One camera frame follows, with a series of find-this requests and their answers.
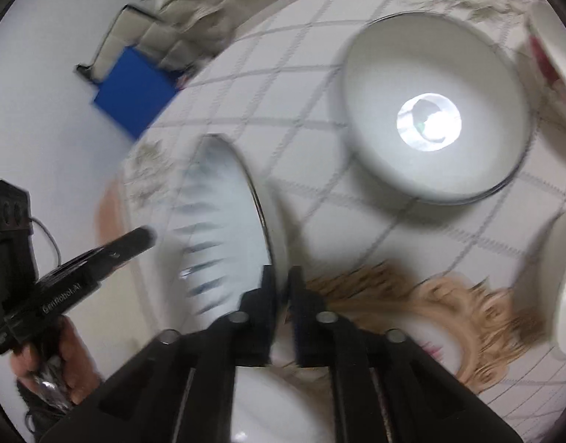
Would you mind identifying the white dish with red print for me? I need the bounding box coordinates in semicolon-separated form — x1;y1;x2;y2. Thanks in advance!
525;0;566;118

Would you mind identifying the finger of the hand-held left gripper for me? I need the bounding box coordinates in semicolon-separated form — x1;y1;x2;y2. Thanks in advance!
95;225;157;283

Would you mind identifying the blue petal pattern plate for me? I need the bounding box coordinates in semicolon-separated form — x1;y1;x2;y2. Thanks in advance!
169;134;288;333

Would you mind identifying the person's left hand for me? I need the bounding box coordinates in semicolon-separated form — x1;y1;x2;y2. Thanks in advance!
10;318;103;405

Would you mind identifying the white bowl with dark rim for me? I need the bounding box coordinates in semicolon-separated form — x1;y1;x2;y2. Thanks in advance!
339;11;532;205

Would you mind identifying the crumpled clear plastic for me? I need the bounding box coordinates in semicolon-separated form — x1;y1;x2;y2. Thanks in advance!
30;362;74;412

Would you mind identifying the beige padded chair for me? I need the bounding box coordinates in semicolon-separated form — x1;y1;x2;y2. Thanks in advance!
76;4;219;86

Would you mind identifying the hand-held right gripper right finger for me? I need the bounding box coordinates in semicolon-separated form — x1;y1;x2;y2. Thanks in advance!
287;266;526;443

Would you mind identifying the orange-brown cloth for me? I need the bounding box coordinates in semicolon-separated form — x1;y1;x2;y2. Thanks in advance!
95;183;127;252

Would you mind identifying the plain white bowl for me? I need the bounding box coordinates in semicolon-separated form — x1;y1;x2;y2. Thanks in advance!
539;214;566;361

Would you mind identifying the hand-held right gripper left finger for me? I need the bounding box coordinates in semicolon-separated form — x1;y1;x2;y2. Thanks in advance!
40;265;279;443

